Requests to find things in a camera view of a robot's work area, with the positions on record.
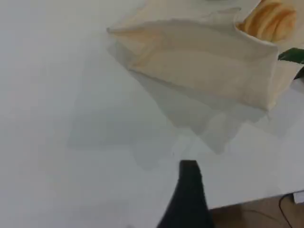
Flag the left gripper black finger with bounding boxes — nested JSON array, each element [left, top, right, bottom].
[[156, 160, 216, 228]]

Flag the cream canvas bag green handles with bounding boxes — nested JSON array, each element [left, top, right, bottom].
[[106, 0, 304, 112]]

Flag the long ridged golden bread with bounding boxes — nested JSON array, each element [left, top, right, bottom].
[[237, 0, 297, 44]]

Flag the white object on floor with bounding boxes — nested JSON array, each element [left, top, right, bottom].
[[293, 189, 304, 204]]

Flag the thin black floor cable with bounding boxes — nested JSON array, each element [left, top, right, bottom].
[[278, 191, 304, 228]]

